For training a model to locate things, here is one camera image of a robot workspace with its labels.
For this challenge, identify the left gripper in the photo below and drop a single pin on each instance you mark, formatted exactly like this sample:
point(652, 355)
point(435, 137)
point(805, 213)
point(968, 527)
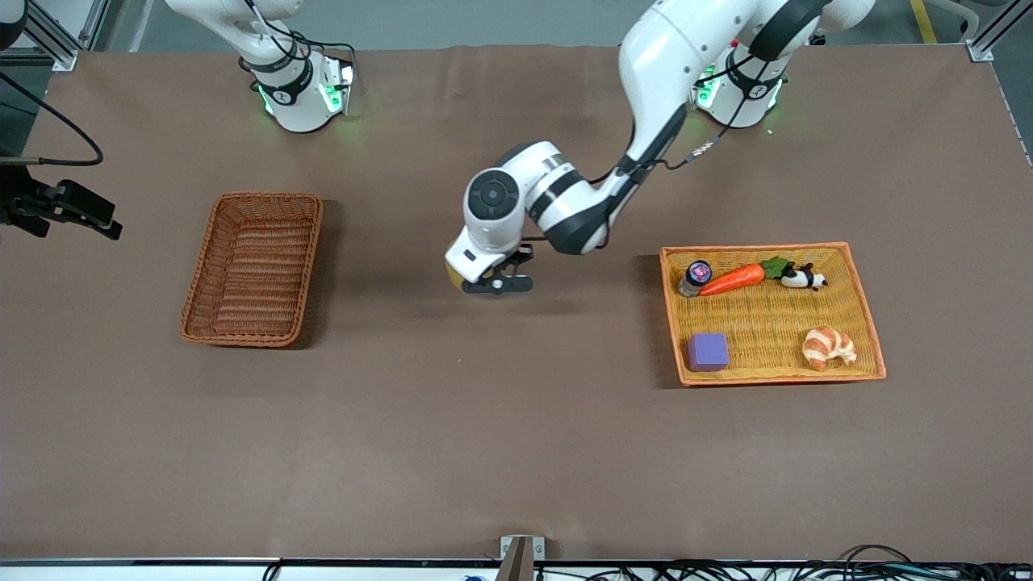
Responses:
point(520, 257)

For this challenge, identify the brown wicker basket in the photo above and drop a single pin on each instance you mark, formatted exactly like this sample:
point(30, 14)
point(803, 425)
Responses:
point(254, 270)

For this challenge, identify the orange toy carrot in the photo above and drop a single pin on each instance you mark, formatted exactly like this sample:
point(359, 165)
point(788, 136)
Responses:
point(734, 280)

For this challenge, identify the small bottle with pink cap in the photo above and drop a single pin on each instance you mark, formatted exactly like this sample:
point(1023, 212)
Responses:
point(697, 273)

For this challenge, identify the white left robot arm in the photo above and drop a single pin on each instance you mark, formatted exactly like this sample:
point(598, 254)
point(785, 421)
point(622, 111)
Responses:
point(670, 56)

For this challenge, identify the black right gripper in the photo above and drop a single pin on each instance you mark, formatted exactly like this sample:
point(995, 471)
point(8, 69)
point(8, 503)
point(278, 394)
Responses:
point(27, 202)

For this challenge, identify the white table edge rail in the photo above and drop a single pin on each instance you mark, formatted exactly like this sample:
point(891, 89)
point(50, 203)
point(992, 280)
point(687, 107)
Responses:
point(121, 571)

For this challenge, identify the brown table cover sheet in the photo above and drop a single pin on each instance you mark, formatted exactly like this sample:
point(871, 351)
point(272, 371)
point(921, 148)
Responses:
point(516, 420)

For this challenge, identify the toy croissant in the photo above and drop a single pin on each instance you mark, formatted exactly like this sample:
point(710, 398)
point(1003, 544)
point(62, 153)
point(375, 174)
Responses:
point(823, 347)

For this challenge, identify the purple cube block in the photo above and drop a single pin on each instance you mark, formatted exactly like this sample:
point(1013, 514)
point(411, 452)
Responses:
point(708, 353)

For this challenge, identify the toy panda figure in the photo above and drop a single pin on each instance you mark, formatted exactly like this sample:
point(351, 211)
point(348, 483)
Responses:
point(799, 278)

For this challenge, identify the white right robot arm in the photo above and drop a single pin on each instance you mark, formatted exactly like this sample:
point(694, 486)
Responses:
point(290, 97)

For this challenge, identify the clear yellowish tape roll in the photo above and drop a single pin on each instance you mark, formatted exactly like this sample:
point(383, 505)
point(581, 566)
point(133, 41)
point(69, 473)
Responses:
point(455, 278)

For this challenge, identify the metal bracket with post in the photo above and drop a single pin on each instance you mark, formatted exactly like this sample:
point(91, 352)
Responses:
point(520, 557)

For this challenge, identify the orange rimmed yellow wicker basket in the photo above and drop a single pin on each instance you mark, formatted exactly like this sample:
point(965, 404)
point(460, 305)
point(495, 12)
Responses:
point(767, 323)

